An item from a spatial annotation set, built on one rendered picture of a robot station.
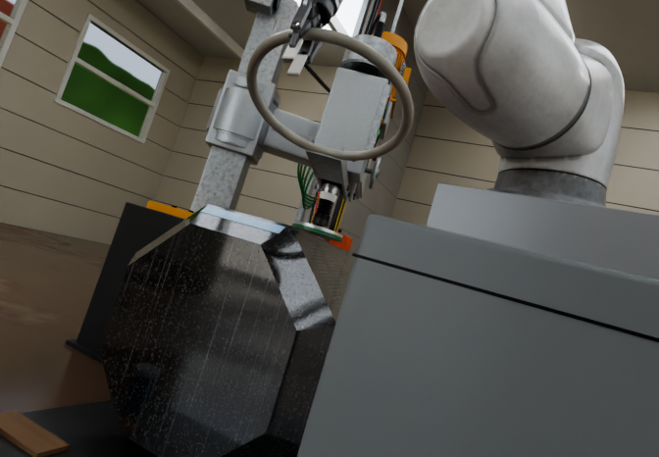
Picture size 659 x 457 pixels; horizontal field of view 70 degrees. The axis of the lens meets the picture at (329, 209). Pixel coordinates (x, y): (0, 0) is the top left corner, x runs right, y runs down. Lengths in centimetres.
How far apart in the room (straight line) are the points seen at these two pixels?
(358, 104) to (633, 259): 148
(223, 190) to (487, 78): 204
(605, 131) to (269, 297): 91
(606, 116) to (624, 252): 21
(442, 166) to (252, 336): 588
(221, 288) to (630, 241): 107
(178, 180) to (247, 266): 790
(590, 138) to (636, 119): 642
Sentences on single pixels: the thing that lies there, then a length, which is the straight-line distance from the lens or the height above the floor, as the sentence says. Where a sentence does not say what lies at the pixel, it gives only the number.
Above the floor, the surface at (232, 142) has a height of 118.
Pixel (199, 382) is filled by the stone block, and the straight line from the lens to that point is 145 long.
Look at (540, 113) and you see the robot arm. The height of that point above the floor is 97.
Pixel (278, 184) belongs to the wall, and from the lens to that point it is 791.
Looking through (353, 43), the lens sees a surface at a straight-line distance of 119.
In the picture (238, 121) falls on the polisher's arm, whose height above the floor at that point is 130.
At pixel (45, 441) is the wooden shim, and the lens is 165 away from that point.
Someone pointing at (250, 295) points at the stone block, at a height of 58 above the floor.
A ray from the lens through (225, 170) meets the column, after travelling 251.
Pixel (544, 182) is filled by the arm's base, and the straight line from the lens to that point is 72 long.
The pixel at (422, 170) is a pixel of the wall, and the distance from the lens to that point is 705.
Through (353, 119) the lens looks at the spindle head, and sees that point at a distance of 194.
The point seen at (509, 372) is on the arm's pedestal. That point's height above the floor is 66.
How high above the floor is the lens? 71
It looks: 7 degrees up
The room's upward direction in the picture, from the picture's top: 17 degrees clockwise
